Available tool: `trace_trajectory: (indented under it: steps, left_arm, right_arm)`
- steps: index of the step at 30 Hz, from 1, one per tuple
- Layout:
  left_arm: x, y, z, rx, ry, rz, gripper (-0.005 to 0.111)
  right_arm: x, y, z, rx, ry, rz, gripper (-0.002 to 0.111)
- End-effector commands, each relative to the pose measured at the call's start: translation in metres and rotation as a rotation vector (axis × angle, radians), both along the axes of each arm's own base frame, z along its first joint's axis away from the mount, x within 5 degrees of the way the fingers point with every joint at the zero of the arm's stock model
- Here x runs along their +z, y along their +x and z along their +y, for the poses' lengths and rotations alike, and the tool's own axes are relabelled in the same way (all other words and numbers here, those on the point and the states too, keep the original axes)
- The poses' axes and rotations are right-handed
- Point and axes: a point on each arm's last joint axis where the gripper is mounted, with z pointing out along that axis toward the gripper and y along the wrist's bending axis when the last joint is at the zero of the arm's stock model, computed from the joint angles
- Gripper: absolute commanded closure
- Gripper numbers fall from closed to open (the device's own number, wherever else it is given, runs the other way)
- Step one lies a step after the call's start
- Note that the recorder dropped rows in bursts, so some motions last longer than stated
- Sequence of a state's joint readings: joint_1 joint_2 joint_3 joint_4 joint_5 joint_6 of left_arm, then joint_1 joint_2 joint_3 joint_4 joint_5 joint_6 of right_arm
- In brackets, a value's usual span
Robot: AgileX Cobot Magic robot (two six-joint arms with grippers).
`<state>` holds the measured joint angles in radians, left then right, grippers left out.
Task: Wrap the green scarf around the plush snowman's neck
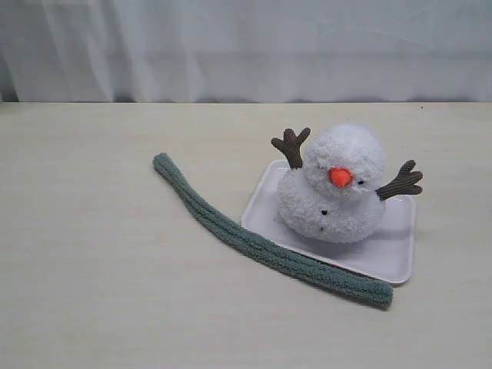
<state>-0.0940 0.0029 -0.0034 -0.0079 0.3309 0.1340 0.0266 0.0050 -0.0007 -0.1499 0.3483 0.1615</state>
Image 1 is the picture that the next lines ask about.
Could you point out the green knitted scarf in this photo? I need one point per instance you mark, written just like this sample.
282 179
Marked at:
355 287

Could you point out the white plastic tray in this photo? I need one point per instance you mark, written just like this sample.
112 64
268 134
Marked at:
387 255

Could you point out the white curtain backdrop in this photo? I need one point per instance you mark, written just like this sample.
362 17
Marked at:
245 51

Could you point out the white plush snowman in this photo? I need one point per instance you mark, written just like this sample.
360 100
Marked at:
334 189

